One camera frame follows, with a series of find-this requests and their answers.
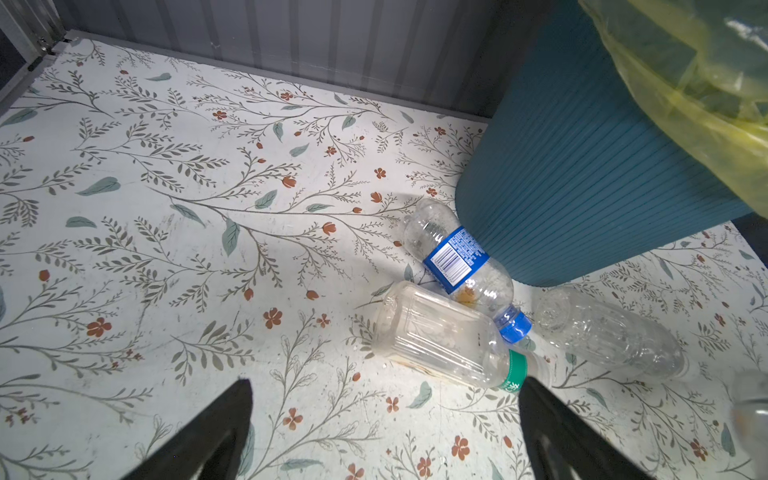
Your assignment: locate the clear bottle white cap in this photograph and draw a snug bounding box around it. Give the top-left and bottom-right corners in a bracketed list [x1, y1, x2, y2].
[533, 287, 700, 382]

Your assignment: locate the clear bottle orange label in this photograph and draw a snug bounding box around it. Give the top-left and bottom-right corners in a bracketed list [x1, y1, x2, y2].
[731, 370, 768, 479]

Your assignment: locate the yellow plastic bin liner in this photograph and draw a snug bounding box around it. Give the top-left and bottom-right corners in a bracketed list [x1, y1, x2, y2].
[580, 1, 767, 216]

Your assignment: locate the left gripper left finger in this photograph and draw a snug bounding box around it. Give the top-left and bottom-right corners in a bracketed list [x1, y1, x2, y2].
[125, 379, 253, 480]

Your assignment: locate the teal bin with yellow rim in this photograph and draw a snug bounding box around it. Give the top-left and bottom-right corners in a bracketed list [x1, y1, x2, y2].
[455, 1, 749, 287]

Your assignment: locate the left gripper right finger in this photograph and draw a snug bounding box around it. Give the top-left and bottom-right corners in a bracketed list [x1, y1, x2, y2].
[518, 377, 649, 479]

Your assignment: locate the clear square bottle green band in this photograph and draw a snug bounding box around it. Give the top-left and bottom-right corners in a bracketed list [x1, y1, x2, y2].
[372, 281, 551, 393]

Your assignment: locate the clear bottle blue label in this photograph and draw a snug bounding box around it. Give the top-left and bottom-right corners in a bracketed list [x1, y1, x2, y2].
[402, 199, 532, 344]

